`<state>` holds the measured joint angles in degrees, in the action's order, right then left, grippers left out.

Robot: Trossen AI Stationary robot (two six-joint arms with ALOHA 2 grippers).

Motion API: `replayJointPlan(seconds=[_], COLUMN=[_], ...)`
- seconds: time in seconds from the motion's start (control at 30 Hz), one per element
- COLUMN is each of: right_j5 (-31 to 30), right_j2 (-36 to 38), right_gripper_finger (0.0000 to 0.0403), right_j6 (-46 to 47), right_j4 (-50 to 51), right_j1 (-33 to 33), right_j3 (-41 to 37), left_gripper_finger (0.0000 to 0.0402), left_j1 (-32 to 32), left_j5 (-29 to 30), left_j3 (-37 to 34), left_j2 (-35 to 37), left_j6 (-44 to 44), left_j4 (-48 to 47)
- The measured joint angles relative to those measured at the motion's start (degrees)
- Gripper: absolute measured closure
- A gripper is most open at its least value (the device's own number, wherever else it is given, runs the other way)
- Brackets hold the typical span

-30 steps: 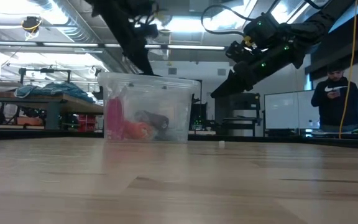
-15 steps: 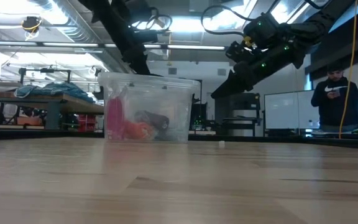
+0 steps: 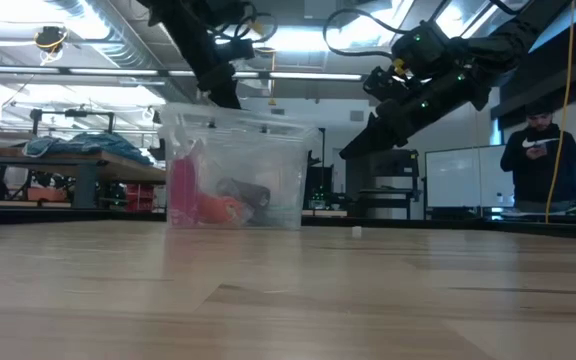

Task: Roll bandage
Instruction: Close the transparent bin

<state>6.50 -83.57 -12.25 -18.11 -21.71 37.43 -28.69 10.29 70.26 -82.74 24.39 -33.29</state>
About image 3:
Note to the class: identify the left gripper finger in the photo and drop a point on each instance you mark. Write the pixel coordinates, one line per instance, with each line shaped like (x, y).
(220, 87)

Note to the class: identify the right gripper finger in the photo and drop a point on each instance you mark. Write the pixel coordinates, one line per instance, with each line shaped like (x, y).
(373, 140)

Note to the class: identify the clear plastic storage bin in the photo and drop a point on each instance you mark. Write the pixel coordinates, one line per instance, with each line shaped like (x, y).
(238, 165)

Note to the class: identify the clear zip bag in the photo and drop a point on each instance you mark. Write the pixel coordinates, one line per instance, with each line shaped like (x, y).
(260, 200)

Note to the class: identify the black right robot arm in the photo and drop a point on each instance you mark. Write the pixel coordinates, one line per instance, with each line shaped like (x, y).
(508, 40)

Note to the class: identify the orange bandage roll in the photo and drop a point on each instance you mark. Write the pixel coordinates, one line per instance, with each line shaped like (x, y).
(220, 210)

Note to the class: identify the dark machine green lights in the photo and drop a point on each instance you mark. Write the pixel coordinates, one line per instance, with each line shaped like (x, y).
(320, 190)

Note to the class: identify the long ceiling light strip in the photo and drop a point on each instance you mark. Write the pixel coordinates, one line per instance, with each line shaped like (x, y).
(118, 73)

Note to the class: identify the whiteboard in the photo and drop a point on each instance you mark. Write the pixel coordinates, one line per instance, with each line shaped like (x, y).
(463, 175)

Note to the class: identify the wooden workbench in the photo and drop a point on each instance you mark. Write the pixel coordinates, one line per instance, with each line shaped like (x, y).
(118, 172)

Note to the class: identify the red storage drawers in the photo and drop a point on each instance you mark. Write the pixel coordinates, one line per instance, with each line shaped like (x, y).
(138, 197)

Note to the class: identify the blue cloth pile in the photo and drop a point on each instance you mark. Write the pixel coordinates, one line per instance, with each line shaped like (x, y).
(88, 145)

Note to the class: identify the person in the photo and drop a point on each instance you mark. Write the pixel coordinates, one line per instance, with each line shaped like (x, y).
(538, 175)

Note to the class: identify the black camera gantry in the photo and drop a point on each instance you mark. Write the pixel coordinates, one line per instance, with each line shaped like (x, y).
(73, 114)

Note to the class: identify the black metal table frame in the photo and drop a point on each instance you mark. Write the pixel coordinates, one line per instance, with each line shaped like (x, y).
(68, 216)

